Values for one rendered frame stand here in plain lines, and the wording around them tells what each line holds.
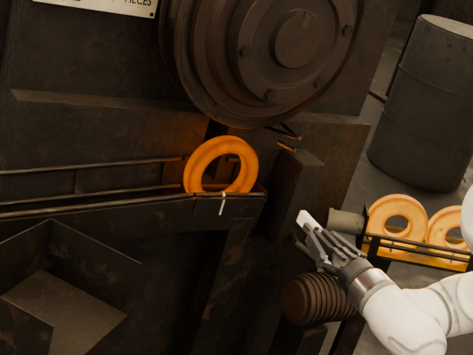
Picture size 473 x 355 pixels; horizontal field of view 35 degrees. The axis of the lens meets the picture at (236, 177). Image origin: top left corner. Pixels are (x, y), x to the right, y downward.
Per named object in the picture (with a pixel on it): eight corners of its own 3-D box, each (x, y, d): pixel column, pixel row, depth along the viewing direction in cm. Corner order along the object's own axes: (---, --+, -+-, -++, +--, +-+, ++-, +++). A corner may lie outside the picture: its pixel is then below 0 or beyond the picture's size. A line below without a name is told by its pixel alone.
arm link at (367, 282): (388, 317, 153) (370, 298, 157) (406, 282, 148) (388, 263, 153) (355, 322, 147) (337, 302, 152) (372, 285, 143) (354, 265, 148)
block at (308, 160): (253, 227, 198) (279, 144, 189) (276, 226, 203) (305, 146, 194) (274, 249, 191) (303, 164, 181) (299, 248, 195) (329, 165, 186)
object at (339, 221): (323, 224, 194) (329, 203, 192) (357, 231, 194) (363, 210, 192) (324, 234, 189) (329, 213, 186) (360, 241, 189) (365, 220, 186)
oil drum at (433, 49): (345, 146, 464) (397, 5, 430) (413, 150, 498) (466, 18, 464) (410, 194, 421) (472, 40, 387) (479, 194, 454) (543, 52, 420)
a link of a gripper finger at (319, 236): (341, 272, 157) (336, 273, 156) (311, 241, 164) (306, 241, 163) (348, 258, 155) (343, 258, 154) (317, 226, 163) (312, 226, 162)
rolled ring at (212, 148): (269, 142, 176) (262, 136, 178) (200, 138, 166) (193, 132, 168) (247, 211, 183) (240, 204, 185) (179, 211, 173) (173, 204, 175)
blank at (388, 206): (372, 187, 188) (374, 193, 185) (434, 198, 188) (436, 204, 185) (357, 242, 194) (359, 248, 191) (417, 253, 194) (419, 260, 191)
